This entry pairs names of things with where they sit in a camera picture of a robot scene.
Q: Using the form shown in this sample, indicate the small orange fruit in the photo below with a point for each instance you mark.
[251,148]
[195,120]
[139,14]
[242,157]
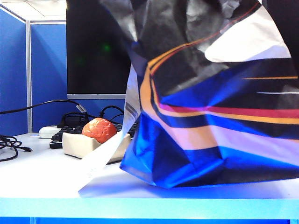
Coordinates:
[99,130]

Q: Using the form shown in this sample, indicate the blue black printed paper bag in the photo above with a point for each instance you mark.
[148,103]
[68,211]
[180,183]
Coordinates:
[210,116]

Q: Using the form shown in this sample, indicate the white paper receipt strip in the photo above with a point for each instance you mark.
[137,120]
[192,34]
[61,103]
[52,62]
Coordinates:
[105,158]

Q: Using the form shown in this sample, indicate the black power adapter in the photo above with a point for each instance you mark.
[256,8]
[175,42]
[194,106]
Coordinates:
[72,120]

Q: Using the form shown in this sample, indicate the beige square tray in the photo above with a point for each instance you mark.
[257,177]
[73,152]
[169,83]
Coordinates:
[74,145]

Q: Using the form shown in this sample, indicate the black monitor with silver bezel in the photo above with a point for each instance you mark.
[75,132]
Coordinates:
[93,46]

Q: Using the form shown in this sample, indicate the black keyboard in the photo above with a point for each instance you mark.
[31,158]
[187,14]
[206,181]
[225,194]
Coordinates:
[58,137]

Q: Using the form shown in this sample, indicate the white rounded device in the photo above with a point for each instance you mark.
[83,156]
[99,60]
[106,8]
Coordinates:
[46,131]

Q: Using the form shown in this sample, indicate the grey partition post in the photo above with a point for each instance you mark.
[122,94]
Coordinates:
[28,70]

